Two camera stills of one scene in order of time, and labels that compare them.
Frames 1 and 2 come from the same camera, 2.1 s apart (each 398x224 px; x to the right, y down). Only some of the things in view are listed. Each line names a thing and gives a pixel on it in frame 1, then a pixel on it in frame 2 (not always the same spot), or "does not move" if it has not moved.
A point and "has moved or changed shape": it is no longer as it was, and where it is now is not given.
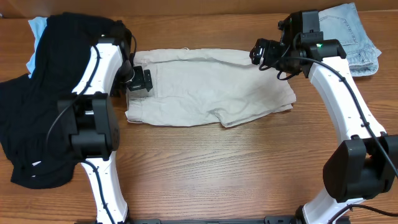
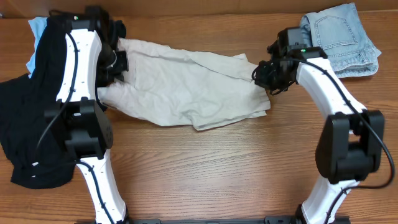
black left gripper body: (140, 79) -> (119, 66)
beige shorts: (191, 84) has moved or changed shape
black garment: (35, 139) does not move
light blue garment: (37, 25) does not move
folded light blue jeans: (344, 23) does not move
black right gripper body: (257, 51) -> (263, 74)
